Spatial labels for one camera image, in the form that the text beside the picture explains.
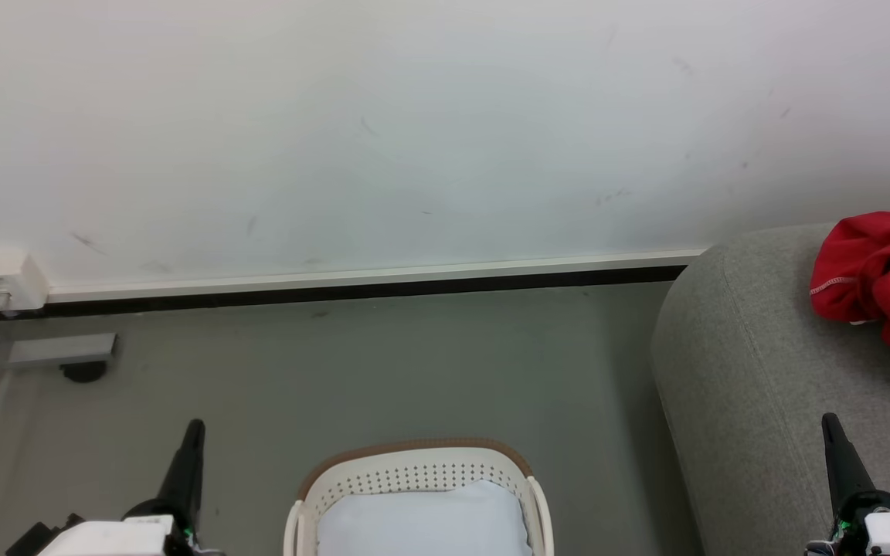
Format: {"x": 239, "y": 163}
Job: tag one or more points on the white and black baseboard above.
{"x": 368, "y": 279}

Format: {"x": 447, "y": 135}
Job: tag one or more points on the red garment with white trim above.
{"x": 889, "y": 270}

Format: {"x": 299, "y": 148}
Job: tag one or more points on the grey fabric sofa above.
{"x": 769, "y": 371}

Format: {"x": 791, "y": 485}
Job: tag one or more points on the black round caster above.
{"x": 83, "y": 371}

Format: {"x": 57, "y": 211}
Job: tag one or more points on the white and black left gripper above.
{"x": 117, "y": 537}

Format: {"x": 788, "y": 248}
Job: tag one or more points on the cream perforated laundry basket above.
{"x": 406, "y": 467}

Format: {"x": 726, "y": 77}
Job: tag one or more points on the white wall socket box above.
{"x": 6, "y": 278}

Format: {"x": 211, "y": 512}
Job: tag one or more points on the grey metal partition foot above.
{"x": 62, "y": 348}

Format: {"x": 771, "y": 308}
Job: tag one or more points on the pale blue basket cushion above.
{"x": 426, "y": 521}

